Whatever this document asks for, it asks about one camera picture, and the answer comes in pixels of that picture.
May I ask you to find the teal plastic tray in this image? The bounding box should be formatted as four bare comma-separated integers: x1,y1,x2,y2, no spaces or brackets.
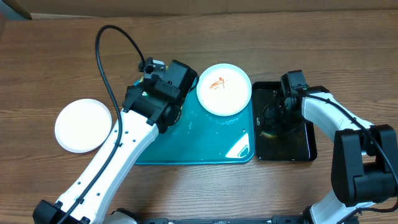
136,86,255,166

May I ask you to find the green yellow sponge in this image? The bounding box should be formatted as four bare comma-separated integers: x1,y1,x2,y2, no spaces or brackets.
260,124,278,139

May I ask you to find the white plate with sauce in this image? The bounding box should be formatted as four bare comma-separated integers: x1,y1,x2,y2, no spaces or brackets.
196,63,252,116

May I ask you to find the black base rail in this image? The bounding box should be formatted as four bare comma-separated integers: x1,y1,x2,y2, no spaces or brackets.
138,215,310,224

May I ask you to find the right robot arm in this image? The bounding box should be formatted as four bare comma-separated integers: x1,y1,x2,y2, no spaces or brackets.
256,86,397,223

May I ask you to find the black rectangular tray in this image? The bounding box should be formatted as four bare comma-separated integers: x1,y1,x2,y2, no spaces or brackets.
251,82,317,161

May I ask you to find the white plate front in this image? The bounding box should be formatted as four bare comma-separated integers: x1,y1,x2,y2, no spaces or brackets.
54,98,112,153

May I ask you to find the yellow-green plate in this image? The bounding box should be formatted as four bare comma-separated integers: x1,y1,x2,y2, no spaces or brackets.
141,65,169,82

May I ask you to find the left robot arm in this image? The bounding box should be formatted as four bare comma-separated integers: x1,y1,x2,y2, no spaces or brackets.
32,60,198,223

